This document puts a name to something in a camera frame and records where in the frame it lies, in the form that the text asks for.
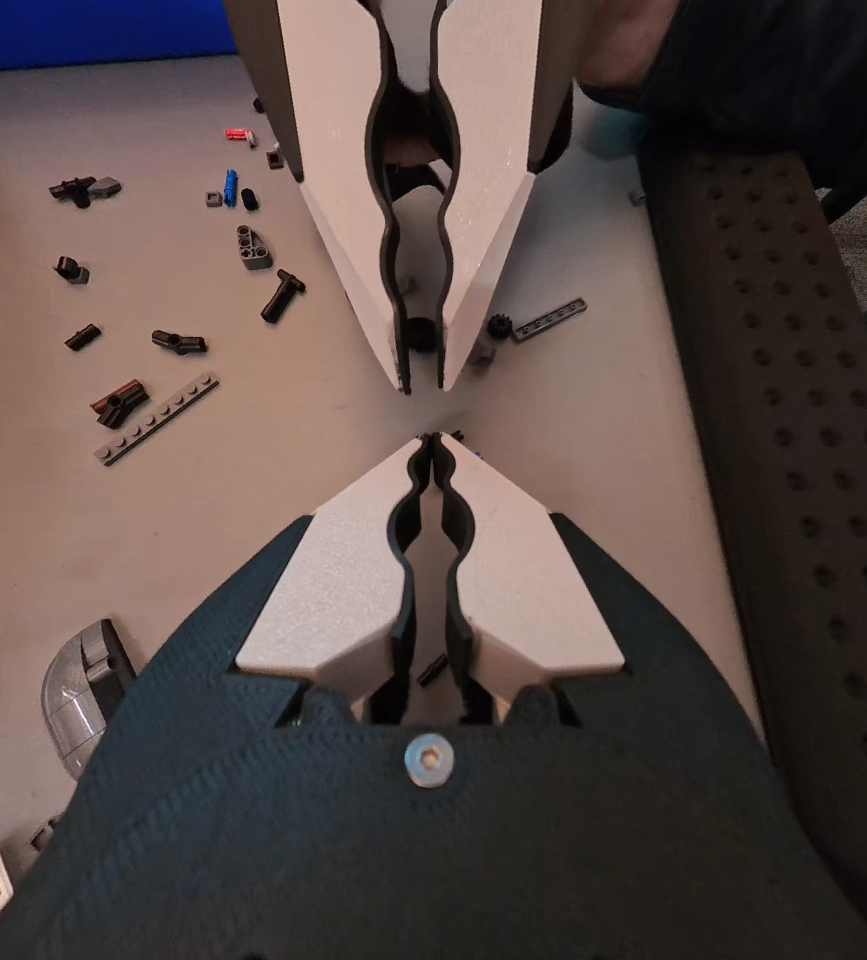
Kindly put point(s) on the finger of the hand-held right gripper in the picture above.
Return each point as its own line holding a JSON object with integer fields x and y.
{"x": 490, "y": 112}
{"x": 328, "y": 112}

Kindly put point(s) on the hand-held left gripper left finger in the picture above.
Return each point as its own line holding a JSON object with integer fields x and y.
{"x": 321, "y": 600}

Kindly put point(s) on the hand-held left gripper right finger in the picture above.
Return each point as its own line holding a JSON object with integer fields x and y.
{"x": 538, "y": 600}

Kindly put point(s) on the person's right forearm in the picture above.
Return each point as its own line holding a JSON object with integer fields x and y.
{"x": 778, "y": 67}

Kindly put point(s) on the transparent lego canopy piece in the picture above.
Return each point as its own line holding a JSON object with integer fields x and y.
{"x": 88, "y": 697}

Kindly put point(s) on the person's right hand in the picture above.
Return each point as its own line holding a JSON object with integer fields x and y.
{"x": 625, "y": 45}

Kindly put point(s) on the red pin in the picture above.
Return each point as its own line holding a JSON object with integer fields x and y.
{"x": 238, "y": 136}

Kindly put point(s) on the dark oval piece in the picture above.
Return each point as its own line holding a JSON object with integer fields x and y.
{"x": 250, "y": 199}

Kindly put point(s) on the blue pin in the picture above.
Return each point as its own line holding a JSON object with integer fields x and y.
{"x": 231, "y": 187}

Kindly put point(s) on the short black pin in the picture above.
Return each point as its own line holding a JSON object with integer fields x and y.
{"x": 432, "y": 669}
{"x": 82, "y": 337}

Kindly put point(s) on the grey triangular liftarm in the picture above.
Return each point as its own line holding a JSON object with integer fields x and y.
{"x": 255, "y": 247}

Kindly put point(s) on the blue plastic bin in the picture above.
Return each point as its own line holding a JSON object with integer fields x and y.
{"x": 88, "y": 30}

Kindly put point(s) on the black T-shaped axle piece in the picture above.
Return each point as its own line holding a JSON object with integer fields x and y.
{"x": 282, "y": 298}

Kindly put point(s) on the black gear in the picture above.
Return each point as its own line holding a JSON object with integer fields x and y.
{"x": 502, "y": 326}

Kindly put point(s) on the thin grey holed plate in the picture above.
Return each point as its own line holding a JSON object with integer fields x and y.
{"x": 550, "y": 321}

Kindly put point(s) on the black connector with grey slope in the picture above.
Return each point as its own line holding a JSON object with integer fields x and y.
{"x": 73, "y": 191}

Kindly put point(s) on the dark round dish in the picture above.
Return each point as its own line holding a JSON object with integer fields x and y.
{"x": 420, "y": 335}

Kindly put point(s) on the long grey studded plate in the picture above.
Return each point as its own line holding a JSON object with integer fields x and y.
{"x": 156, "y": 420}

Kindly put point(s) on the dark perforated chair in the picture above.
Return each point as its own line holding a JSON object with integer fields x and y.
{"x": 793, "y": 525}

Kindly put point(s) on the black angled connector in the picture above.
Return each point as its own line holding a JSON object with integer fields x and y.
{"x": 178, "y": 342}

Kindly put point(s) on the black axle connector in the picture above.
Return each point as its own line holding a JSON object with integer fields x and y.
{"x": 115, "y": 411}

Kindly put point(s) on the black clip with grey base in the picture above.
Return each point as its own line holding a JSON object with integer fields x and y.
{"x": 67, "y": 266}

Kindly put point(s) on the brown axle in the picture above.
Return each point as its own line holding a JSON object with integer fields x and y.
{"x": 130, "y": 388}

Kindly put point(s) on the small grey clip piece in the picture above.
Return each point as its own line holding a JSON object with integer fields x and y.
{"x": 43, "y": 834}

